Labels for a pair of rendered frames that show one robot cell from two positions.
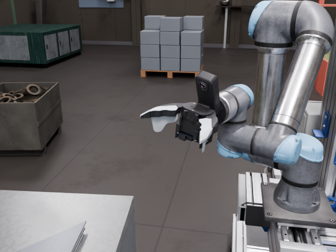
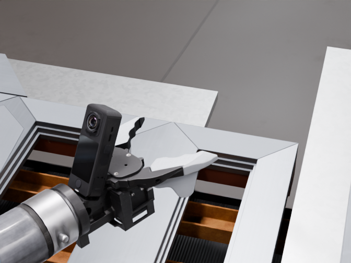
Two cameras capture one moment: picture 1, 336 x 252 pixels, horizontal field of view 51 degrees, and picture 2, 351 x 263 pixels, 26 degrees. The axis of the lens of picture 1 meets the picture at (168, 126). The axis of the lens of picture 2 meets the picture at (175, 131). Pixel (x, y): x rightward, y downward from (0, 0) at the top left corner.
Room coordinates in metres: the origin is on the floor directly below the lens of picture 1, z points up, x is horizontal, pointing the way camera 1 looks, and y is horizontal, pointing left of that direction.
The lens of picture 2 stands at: (1.45, 0.14, 2.11)
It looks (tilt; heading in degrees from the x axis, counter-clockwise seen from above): 39 degrees down; 190
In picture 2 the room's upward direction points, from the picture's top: straight up
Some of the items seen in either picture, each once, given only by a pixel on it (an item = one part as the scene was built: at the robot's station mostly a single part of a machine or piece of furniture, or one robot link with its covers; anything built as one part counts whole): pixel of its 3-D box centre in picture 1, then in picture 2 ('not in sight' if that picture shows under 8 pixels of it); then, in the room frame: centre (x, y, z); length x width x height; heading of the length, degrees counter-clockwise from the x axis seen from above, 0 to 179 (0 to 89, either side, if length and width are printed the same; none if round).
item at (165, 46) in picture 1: (173, 46); not in sight; (7.71, -0.11, 0.61); 1.28 x 0.82 x 1.22; 80
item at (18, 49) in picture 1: (31, 43); not in sight; (9.51, 3.64, 0.42); 2.13 x 1.95 x 0.84; 169
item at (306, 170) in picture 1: (300, 156); not in sight; (1.03, -0.43, 1.20); 0.13 x 0.12 x 0.14; 53
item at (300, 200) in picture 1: (298, 188); not in sight; (1.03, -0.44, 1.09); 0.15 x 0.15 x 0.10
